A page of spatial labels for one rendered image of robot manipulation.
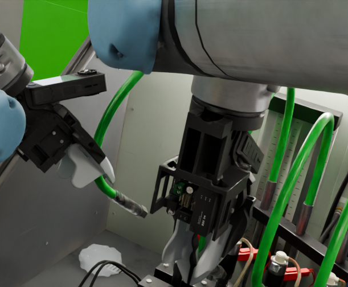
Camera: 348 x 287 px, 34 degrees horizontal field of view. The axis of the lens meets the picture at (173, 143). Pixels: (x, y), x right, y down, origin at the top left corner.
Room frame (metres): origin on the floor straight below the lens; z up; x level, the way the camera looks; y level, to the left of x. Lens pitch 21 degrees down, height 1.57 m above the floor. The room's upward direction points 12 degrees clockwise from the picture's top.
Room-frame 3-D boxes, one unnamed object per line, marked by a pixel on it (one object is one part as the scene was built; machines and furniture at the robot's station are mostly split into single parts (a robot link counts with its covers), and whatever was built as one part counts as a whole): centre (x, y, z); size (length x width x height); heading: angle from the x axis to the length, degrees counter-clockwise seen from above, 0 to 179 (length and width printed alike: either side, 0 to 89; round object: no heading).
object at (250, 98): (0.53, -0.05, 1.44); 0.08 x 0.08 x 0.05
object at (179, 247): (0.53, -0.03, 1.25); 0.06 x 0.03 x 0.09; 157
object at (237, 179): (0.52, -0.04, 1.36); 0.09 x 0.08 x 0.12; 157
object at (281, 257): (0.80, -0.20, 1.10); 0.02 x 0.02 x 0.03
